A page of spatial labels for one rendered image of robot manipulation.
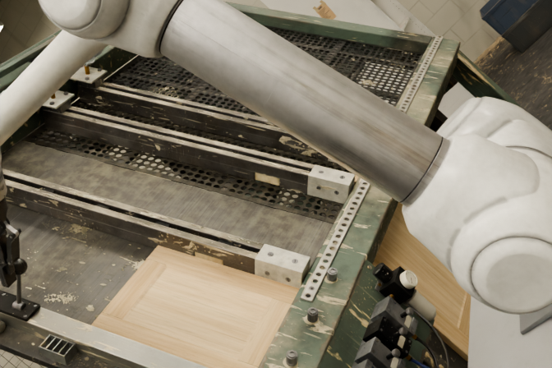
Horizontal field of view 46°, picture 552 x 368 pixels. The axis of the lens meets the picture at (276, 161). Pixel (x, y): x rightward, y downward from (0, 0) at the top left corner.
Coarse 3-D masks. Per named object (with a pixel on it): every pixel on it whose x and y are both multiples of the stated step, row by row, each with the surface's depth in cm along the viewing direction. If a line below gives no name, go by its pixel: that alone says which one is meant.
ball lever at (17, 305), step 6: (18, 264) 145; (24, 264) 146; (18, 270) 145; (24, 270) 146; (18, 276) 147; (18, 282) 148; (18, 288) 148; (18, 294) 149; (18, 300) 149; (12, 306) 150; (18, 306) 149; (24, 306) 150
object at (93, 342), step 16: (16, 320) 149; (32, 320) 148; (48, 320) 148; (64, 320) 148; (64, 336) 145; (80, 336) 145; (96, 336) 145; (112, 336) 145; (80, 352) 146; (96, 352) 143; (112, 352) 141; (128, 352) 141; (144, 352) 141; (160, 352) 142
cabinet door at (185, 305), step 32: (160, 256) 169; (192, 256) 170; (128, 288) 160; (160, 288) 160; (192, 288) 161; (224, 288) 161; (256, 288) 161; (288, 288) 161; (96, 320) 151; (128, 320) 152; (160, 320) 152; (192, 320) 152; (224, 320) 152; (256, 320) 152; (192, 352) 144; (224, 352) 145; (256, 352) 144
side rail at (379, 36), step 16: (256, 16) 299; (272, 16) 296; (288, 16) 296; (304, 16) 296; (320, 32) 291; (336, 32) 288; (352, 32) 285; (368, 32) 283; (384, 32) 283; (400, 32) 283; (368, 48) 286; (400, 48) 281; (416, 48) 278
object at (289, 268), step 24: (24, 192) 184; (48, 192) 182; (72, 192) 183; (72, 216) 181; (96, 216) 177; (120, 216) 174; (144, 216) 175; (144, 240) 174; (168, 240) 171; (192, 240) 167; (216, 240) 169; (240, 240) 167; (240, 264) 165; (264, 264) 161; (288, 264) 160
